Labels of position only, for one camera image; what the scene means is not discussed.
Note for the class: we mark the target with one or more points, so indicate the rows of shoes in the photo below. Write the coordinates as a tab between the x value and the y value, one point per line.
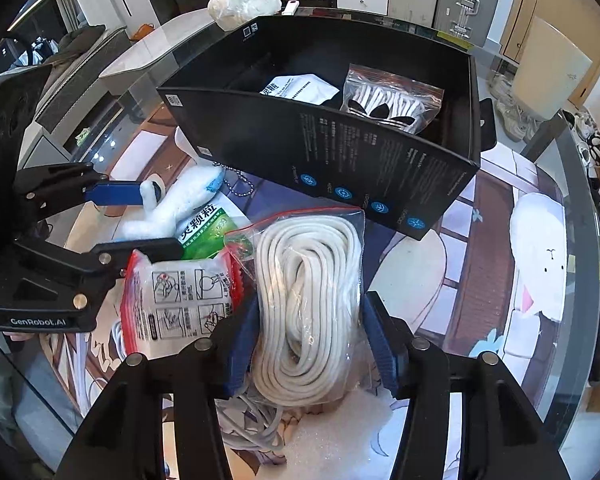
587	135

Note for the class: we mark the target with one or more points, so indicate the printed table mat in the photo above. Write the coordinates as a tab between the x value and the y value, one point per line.
480	270

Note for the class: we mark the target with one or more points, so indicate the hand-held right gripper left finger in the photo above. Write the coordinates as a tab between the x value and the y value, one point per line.
241	345

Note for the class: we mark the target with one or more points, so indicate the black cardboard box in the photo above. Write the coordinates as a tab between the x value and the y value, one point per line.
280	150

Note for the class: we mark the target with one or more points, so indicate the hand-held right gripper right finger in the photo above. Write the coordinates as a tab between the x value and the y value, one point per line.
380	345

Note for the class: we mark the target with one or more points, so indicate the beige cylinder bin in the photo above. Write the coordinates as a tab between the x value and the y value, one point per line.
550	70

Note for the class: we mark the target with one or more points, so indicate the green white medicine packet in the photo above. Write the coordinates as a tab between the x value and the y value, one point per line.
215	225

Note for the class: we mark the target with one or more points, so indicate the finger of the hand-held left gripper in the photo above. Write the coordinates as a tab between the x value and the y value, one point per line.
130	251
120	194

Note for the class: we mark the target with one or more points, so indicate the black white flat packet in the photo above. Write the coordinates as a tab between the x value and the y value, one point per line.
300	87

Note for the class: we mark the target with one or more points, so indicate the wooden door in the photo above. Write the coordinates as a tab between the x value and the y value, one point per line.
530	5

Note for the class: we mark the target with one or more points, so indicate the orange bag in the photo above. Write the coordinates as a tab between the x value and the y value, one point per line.
145	30

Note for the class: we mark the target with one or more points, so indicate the zip bag of white socks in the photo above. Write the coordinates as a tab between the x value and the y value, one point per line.
385	100

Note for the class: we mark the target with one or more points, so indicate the white black sneakers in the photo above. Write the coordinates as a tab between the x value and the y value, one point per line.
512	110

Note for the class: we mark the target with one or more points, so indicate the red white packet bag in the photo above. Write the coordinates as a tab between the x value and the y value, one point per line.
180	300

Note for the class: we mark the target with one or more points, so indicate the white plush toy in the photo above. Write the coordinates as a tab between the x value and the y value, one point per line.
180	200

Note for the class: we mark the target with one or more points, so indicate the silver suitcase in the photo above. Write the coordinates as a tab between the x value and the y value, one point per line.
467	0

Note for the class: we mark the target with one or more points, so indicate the white bundle in plastic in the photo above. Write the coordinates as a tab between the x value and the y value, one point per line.
240	2

